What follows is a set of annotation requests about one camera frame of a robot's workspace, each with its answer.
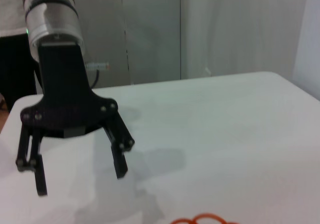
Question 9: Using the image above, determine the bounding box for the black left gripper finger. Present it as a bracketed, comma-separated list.
[15, 123, 49, 198]
[101, 111, 136, 180]

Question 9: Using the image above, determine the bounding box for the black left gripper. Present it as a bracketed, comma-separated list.
[19, 42, 120, 139]

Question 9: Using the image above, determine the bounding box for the orange woven plastic basket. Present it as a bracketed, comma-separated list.
[171, 212, 241, 224]

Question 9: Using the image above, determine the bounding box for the small white label strip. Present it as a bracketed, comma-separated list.
[84, 62, 110, 72]

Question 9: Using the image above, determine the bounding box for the person in white shirt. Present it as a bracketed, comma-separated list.
[0, 0, 39, 113]

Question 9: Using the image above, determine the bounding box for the grey metal cabinet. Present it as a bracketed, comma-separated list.
[69, 0, 182, 90]

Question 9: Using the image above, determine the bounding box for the thin black hanging cable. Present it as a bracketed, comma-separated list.
[90, 70, 101, 89]

